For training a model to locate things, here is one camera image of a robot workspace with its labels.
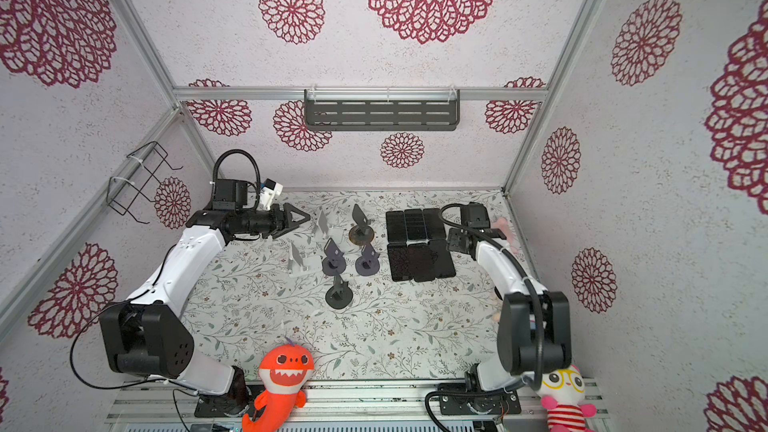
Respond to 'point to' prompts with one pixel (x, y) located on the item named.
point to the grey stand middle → (368, 263)
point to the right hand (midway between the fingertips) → (465, 236)
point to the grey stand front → (340, 295)
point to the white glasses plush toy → (563, 392)
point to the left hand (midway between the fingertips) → (302, 225)
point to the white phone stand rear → (323, 224)
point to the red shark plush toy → (284, 372)
